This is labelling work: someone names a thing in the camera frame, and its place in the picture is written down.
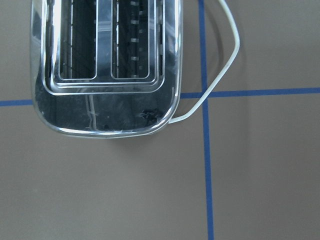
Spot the chrome white toaster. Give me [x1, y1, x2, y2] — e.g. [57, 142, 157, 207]
[30, 0, 183, 139]

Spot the white toaster power cord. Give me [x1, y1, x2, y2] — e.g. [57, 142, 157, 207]
[167, 0, 241, 124]

